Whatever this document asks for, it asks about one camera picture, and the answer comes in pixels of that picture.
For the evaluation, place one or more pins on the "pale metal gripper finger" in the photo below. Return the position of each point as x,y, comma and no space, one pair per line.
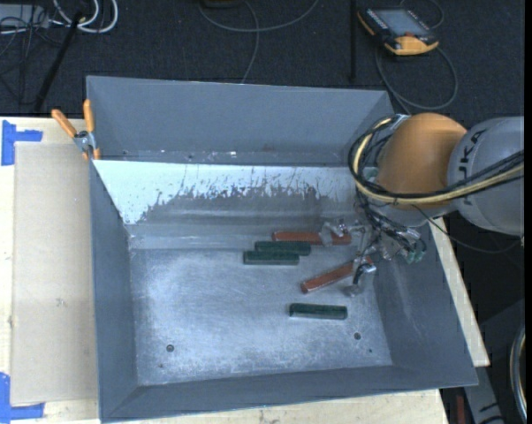
333,230
358,286

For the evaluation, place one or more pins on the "red-brown flat block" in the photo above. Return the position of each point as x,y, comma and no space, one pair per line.
325,278
294,236

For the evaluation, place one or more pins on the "dark green flat block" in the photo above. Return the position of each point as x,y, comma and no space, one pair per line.
318,311
283,247

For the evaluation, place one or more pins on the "grey metal bin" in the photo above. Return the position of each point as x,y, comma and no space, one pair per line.
248,325

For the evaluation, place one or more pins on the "pale wood flat board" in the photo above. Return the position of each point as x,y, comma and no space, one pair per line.
49,259

